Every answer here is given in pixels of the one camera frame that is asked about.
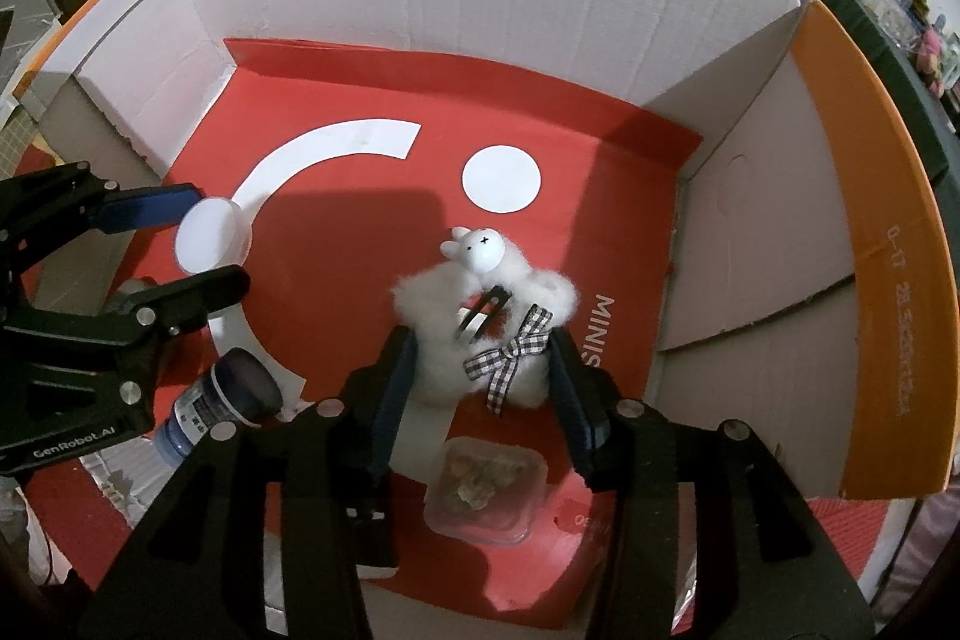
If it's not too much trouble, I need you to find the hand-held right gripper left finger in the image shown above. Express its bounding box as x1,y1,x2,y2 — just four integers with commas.
75,325,419,640

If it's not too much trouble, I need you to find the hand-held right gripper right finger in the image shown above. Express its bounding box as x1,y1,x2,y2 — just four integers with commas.
547,326,878,640

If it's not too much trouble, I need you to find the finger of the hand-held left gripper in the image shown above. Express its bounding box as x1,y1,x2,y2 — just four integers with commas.
112,266,252,378
0,161,203,281

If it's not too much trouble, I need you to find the white round tin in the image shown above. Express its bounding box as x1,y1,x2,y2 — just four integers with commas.
174,197,252,274

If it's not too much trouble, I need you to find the dark blue bottle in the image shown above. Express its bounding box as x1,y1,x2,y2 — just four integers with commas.
154,347,282,472

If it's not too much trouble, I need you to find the white alpaca plush checkered bow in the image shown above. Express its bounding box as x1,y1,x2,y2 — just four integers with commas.
390,225,578,412

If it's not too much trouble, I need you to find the clear plastic box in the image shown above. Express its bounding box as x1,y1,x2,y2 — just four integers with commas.
424,437,545,547

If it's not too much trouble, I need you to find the pink cloth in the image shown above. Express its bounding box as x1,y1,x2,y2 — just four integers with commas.
900,452,960,611

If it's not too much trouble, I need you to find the clutter of bottles and toys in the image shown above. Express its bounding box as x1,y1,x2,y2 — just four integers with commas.
862,0,960,116

